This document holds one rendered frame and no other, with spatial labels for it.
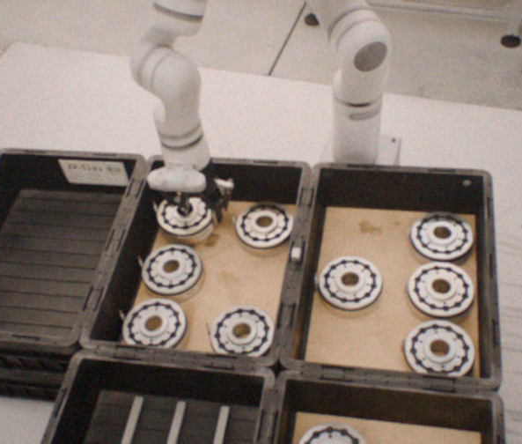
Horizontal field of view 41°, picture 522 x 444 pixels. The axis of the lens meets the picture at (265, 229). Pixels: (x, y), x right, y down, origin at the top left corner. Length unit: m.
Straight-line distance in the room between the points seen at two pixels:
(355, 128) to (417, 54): 1.69
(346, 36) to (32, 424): 0.84
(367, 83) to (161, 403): 0.63
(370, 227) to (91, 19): 2.43
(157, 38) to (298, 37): 2.10
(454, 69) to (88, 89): 1.57
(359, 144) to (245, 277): 0.35
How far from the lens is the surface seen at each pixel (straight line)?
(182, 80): 0.98
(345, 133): 1.33
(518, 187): 1.52
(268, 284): 1.18
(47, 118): 1.82
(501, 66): 2.95
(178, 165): 1.10
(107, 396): 1.13
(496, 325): 1.03
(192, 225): 1.22
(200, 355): 1.01
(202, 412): 1.08
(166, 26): 0.98
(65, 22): 3.50
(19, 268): 1.33
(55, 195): 1.43
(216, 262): 1.22
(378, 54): 1.20
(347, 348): 1.11
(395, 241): 1.23
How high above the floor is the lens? 1.80
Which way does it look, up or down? 50 degrees down
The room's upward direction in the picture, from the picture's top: 9 degrees counter-clockwise
